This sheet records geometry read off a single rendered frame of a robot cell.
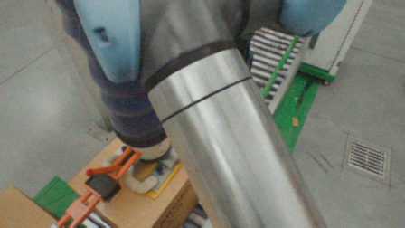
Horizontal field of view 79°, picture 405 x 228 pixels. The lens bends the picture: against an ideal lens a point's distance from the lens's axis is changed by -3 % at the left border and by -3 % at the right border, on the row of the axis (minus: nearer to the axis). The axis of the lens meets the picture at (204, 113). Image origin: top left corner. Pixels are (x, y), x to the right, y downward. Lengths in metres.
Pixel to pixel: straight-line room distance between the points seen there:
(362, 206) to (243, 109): 2.23
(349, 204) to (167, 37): 2.22
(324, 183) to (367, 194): 0.33
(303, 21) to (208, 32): 0.09
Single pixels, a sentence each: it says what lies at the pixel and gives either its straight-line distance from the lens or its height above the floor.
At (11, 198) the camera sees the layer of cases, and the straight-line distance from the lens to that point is 1.83.
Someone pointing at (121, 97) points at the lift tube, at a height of 1.41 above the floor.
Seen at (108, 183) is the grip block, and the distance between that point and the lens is 0.95.
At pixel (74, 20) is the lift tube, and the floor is 1.64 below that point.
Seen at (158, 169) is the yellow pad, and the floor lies 1.00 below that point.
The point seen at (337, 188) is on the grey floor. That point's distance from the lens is 2.33.
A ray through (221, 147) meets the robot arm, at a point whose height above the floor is 1.78.
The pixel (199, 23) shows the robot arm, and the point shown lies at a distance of 0.16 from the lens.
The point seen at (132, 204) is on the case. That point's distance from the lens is 1.06.
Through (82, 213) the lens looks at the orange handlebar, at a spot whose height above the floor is 1.09.
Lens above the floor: 1.91
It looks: 50 degrees down
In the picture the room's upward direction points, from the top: straight up
